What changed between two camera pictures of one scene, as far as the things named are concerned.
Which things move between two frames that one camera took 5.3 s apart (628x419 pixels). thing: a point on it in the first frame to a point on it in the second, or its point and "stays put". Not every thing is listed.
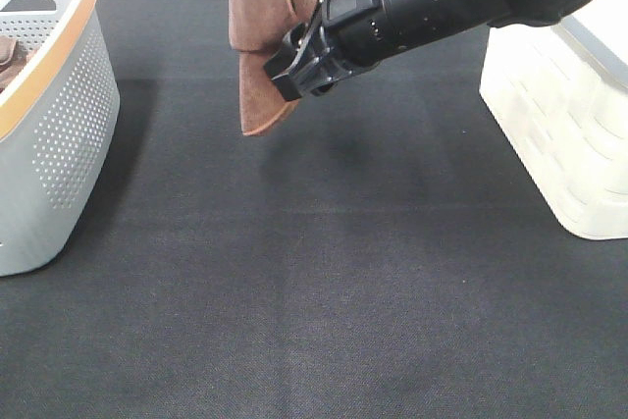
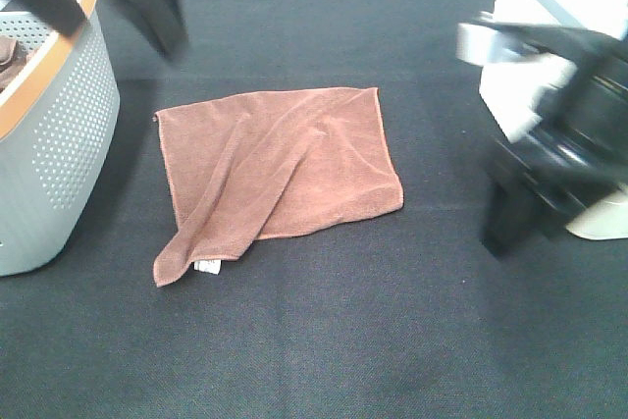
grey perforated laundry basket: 59,118 stays put
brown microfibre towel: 265,0 to 246,168
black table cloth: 377,253 stays put
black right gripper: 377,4 to 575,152
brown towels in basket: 12,60 stays put
